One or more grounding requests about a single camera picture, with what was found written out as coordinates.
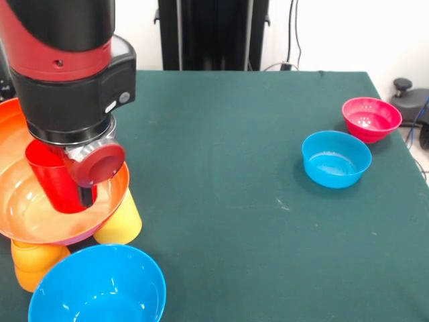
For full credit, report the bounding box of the dark green tablecloth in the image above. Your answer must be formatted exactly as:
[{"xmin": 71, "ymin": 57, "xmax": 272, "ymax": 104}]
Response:
[{"xmin": 0, "ymin": 69, "xmax": 429, "ymax": 322}]

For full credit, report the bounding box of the small blue bowl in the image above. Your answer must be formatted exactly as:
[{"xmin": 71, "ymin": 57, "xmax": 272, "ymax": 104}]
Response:
[{"xmin": 301, "ymin": 130, "xmax": 373, "ymax": 190}]

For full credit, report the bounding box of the large pink bowl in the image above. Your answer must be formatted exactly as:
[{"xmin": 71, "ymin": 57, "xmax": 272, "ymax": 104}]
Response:
[{"xmin": 53, "ymin": 229, "xmax": 101, "ymax": 245}]

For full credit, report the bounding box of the black pedestal leg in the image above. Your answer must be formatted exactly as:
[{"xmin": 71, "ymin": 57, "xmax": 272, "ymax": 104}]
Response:
[{"xmin": 390, "ymin": 78, "xmax": 429, "ymax": 118}]

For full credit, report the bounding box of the orange cup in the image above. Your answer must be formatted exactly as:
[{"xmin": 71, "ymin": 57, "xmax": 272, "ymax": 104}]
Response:
[
  {"xmin": 15, "ymin": 264, "xmax": 54, "ymax": 292},
  {"xmin": 11, "ymin": 238, "xmax": 71, "ymax": 271}
]

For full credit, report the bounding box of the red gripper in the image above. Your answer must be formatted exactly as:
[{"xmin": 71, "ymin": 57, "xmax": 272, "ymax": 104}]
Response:
[{"xmin": 62, "ymin": 133, "xmax": 127, "ymax": 208}]

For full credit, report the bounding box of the orange-red bowl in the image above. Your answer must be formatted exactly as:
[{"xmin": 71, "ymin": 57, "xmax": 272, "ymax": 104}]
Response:
[
  {"xmin": 0, "ymin": 157, "xmax": 131, "ymax": 245},
  {"xmin": 0, "ymin": 97, "xmax": 30, "ymax": 175}
]

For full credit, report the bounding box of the black cable with adapter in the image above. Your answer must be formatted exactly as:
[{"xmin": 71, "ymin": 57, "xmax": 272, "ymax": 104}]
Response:
[{"xmin": 264, "ymin": 0, "xmax": 304, "ymax": 72}]

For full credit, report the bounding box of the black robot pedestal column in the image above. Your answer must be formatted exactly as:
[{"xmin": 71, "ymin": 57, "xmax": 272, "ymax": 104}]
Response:
[{"xmin": 157, "ymin": 0, "xmax": 271, "ymax": 71}]

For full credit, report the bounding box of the yellow cup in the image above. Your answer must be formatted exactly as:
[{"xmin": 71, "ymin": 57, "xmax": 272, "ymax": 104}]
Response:
[{"xmin": 93, "ymin": 191, "xmax": 143, "ymax": 245}]

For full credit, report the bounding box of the small magenta bowl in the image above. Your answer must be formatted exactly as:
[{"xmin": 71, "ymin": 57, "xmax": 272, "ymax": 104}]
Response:
[{"xmin": 342, "ymin": 97, "xmax": 403, "ymax": 145}]

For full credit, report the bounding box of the blue cable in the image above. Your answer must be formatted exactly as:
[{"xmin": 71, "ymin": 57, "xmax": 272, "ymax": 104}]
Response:
[{"xmin": 404, "ymin": 95, "xmax": 429, "ymax": 150}]

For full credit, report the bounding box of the red cup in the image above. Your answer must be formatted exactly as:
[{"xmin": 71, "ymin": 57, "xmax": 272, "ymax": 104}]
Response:
[{"xmin": 25, "ymin": 140, "xmax": 99, "ymax": 214}]

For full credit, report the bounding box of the large blue bowl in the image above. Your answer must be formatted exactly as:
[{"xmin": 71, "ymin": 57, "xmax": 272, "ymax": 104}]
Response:
[{"xmin": 27, "ymin": 244, "xmax": 168, "ymax": 322}]

